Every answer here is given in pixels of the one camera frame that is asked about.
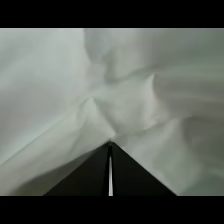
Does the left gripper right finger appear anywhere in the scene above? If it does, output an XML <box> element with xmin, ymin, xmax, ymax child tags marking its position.
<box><xmin>110</xmin><ymin>141</ymin><xmax>178</xmax><ymax>197</ymax></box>

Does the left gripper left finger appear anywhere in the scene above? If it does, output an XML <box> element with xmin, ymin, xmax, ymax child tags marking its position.
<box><xmin>43</xmin><ymin>141</ymin><xmax>111</xmax><ymax>197</ymax></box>

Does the white garment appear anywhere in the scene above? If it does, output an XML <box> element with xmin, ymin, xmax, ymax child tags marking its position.
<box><xmin>0</xmin><ymin>28</ymin><xmax>224</xmax><ymax>197</ymax></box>

